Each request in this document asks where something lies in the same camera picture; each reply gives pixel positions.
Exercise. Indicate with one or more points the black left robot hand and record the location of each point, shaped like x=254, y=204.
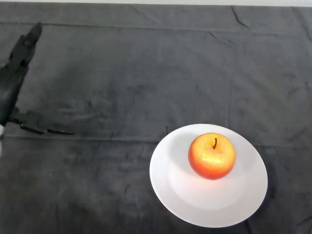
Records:
x=14, y=73

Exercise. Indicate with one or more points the red yellow apple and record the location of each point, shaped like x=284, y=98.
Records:
x=211, y=157

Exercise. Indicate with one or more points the white round plate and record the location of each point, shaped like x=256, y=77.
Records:
x=219, y=202

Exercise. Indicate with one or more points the black table cloth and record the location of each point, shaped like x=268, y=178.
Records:
x=146, y=73

